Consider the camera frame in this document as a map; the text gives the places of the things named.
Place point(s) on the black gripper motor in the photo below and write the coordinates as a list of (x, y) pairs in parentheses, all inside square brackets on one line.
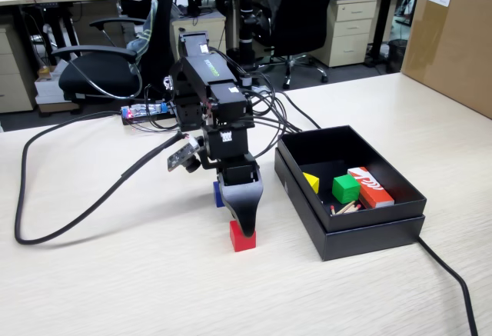
[(238, 172)]

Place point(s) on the red wooden cube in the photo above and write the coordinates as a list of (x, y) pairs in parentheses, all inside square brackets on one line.
[(237, 240)]

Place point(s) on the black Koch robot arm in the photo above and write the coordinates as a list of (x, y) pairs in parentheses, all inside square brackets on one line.
[(203, 74)]

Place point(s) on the blue wooden cube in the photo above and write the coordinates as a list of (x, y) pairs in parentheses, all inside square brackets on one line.
[(218, 197)]

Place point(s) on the green wooden cube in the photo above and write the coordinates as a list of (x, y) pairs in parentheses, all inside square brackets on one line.
[(346, 190)]

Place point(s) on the yellow wooden block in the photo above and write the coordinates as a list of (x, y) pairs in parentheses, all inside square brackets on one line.
[(313, 183)]

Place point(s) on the black cardboard box tray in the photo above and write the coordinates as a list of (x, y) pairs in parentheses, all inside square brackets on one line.
[(369, 220)]

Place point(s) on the orange white matchbox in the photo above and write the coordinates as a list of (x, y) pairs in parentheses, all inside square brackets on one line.
[(374, 191)]

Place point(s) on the black open box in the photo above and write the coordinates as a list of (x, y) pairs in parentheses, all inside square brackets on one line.
[(369, 243)]

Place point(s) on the controller board with red LED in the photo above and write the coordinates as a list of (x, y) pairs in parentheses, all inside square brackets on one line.
[(142, 111)]

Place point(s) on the beige drawer cabinet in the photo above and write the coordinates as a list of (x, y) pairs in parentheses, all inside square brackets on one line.
[(215, 28), (13, 74)]

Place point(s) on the black pole with white bands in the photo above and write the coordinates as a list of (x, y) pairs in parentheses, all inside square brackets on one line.
[(246, 24)]

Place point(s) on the striped grey green jacket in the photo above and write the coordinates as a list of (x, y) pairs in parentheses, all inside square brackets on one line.
[(143, 40)]

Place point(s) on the black mesh office chair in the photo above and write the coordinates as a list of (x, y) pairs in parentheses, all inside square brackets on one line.
[(300, 17)]

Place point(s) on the black office chair with armrests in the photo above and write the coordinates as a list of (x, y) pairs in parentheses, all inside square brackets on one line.
[(96, 74)]

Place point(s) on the white three drawer cabinet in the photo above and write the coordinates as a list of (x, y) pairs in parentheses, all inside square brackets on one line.
[(350, 28)]

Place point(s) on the black trash bin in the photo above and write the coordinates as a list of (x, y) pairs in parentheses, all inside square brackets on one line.
[(396, 56)]

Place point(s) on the stack of white boxes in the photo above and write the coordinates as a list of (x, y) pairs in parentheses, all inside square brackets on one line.
[(48, 90)]

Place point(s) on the large brown cardboard box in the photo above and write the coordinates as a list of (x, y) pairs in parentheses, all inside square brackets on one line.
[(449, 44)]

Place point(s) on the small wrist camera board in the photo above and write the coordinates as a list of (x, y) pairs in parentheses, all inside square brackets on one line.
[(180, 157)]

